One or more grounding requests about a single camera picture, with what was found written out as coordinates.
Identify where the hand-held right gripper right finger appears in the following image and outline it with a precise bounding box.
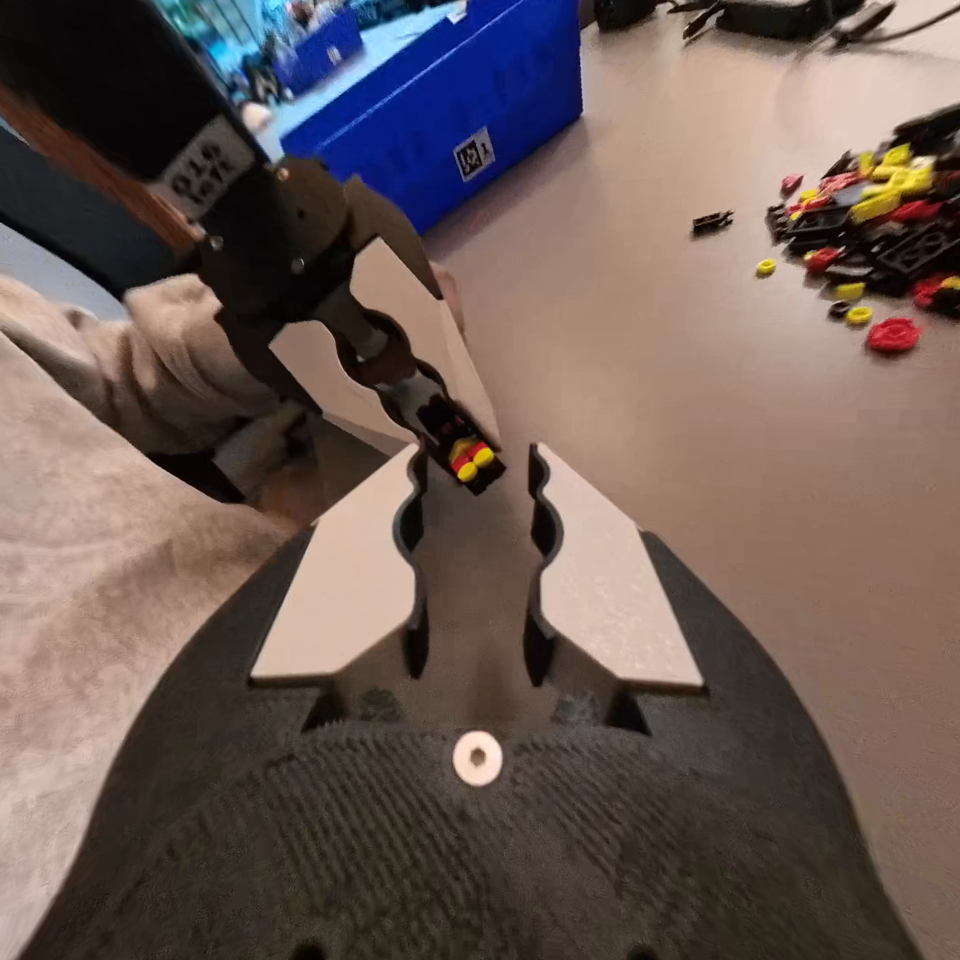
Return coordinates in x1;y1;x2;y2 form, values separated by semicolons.
523;442;708;690

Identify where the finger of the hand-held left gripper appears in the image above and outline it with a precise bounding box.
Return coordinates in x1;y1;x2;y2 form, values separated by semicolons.
216;309;425;456
341;176;502;455

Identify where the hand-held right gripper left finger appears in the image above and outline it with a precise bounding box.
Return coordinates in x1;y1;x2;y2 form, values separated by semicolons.
249;442;430;687

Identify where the black red yellow lego assembly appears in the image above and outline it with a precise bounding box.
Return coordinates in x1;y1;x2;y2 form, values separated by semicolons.
416;393;509;498

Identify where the person's left forearm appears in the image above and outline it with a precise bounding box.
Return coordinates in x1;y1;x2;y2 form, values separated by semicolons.
0;271;324;526

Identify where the red round lego piece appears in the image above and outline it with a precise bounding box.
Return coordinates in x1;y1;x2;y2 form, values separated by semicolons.
866;316;924;355

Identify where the pile of lego pieces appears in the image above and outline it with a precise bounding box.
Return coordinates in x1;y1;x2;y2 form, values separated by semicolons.
765;105;960;316

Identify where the blue plastic bin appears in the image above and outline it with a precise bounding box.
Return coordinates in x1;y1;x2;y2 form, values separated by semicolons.
277;0;585;235

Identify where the small blue bin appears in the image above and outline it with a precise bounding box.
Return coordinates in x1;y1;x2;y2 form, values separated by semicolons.
273;7;366;96

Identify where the person's grey sweater torso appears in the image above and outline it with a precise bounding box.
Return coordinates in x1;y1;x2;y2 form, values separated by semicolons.
0;420;316;960

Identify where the flat black power adapter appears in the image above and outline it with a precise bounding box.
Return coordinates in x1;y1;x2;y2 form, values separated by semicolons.
712;0;897;42

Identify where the wooden post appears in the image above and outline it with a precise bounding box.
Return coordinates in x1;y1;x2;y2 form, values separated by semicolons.
0;82;204;252

